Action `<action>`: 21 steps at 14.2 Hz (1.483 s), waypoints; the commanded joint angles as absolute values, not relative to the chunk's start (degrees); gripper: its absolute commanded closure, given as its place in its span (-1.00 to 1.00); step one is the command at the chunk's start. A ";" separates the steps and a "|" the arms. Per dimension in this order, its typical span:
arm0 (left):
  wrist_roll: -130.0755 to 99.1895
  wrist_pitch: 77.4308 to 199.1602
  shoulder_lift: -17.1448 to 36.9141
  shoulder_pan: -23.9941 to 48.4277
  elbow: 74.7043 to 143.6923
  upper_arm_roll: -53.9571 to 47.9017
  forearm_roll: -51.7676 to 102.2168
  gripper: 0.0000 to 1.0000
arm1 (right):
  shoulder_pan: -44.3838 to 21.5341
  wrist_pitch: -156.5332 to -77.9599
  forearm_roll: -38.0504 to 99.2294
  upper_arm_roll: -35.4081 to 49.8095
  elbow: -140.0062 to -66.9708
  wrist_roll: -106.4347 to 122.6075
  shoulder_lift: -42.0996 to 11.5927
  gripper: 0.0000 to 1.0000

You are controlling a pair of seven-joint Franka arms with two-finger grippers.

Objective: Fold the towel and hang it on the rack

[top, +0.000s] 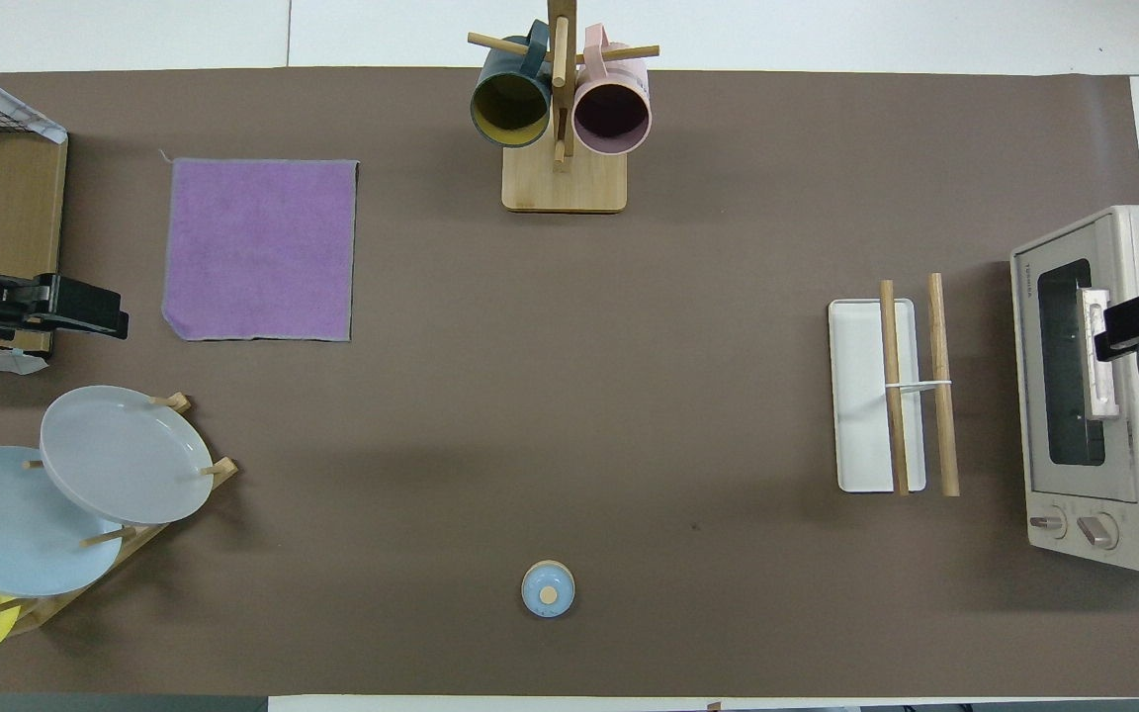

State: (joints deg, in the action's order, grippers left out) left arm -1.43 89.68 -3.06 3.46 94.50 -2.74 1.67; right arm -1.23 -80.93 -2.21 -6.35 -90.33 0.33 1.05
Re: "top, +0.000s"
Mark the grey plate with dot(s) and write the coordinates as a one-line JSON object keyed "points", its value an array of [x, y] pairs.
{"points": [[125, 455]]}

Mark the brown table mat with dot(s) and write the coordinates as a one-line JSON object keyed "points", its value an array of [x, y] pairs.
{"points": [[569, 396]]}

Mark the purple and grey towel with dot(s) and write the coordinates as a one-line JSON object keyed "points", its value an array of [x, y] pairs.
{"points": [[258, 247]]}

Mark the dark teal mug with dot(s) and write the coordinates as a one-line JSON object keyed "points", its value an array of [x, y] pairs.
{"points": [[510, 109]]}

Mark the wooden plate rack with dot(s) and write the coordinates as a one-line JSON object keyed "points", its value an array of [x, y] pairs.
{"points": [[134, 544]]}

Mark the pink mug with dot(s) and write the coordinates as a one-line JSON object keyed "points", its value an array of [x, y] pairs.
{"points": [[612, 114]]}

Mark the light blue plate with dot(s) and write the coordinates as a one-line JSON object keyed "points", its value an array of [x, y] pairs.
{"points": [[6, 524]]}

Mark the wooden shelf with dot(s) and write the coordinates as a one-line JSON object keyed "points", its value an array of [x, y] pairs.
{"points": [[16, 218]]}

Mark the blue jar with wooden knob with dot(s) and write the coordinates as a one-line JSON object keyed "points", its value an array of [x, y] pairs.
{"points": [[548, 589]]}

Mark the wooden mug tree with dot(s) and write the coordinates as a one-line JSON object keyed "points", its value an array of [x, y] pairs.
{"points": [[565, 183]]}

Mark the white rack with wooden bars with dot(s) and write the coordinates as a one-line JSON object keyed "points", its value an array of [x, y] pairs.
{"points": [[861, 396]]}

